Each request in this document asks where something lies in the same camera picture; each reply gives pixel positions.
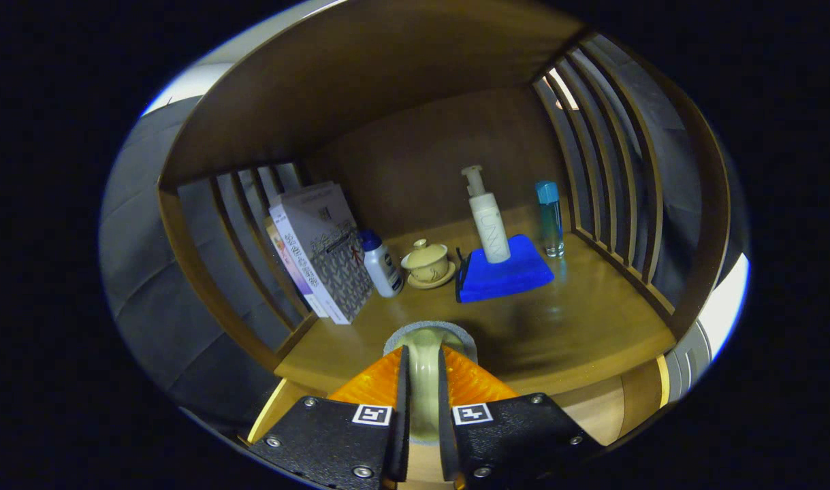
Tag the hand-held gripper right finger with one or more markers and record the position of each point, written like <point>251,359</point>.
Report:
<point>446,435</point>

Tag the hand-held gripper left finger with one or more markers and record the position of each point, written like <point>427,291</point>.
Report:
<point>400,435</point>

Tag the white patterned book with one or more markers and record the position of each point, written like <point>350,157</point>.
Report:
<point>333,258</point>

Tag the pink purple book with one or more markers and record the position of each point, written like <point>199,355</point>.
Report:
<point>276,239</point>

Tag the white pump bottle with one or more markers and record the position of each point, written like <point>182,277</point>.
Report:
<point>491,228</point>

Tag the blue folded cloth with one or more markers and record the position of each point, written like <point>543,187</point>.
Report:
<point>503,272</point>

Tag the brown wooden cabinet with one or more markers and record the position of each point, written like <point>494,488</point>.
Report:
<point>401,156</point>

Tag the beige lidded teacup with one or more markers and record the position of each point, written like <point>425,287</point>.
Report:
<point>428,262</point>

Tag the wooden countertop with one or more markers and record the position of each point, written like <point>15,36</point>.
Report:
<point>571,320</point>

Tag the small white bottle blue cap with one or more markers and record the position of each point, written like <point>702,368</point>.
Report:
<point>382,269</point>

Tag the clear blue bottle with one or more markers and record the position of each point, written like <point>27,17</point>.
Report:
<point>549,218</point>

